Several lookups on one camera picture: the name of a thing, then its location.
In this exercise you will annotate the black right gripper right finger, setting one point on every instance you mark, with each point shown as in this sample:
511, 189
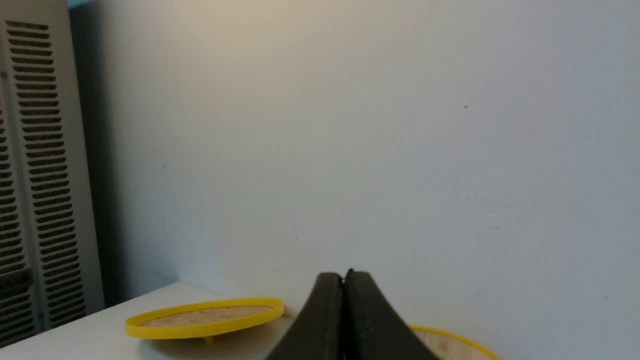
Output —
372, 329

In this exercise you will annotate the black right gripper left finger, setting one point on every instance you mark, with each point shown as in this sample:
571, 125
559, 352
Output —
315, 334

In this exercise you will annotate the yellow bamboo steamer basket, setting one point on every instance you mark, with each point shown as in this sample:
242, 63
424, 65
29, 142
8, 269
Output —
452, 346

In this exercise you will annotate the yellow bamboo steamer lid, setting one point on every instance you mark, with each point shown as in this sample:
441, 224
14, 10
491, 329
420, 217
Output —
206, 320

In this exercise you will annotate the beige louvered cabinet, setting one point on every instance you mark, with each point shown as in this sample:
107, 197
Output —
50, 271

